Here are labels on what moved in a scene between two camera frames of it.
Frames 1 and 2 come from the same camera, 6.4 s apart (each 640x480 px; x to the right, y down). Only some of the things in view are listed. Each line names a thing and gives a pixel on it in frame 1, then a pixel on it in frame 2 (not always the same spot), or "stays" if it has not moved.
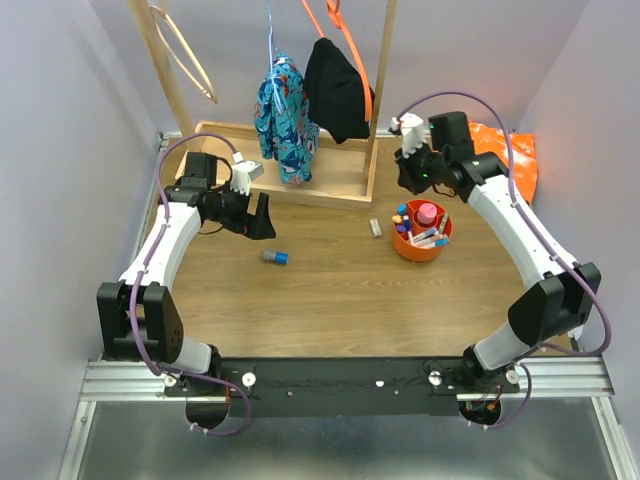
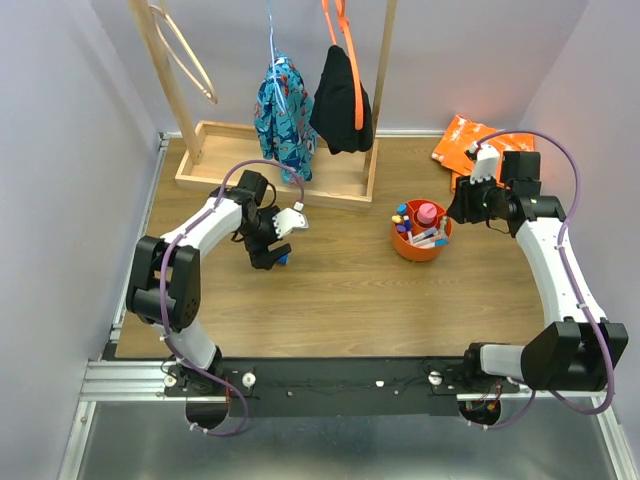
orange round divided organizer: [424, 231] stays
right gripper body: [421, 169] -> [479, 202]
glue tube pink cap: [426, 212] stays
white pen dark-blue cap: [408, 228] stays
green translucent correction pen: [443, 224] stays
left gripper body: [234, 213] -> [259, 235]
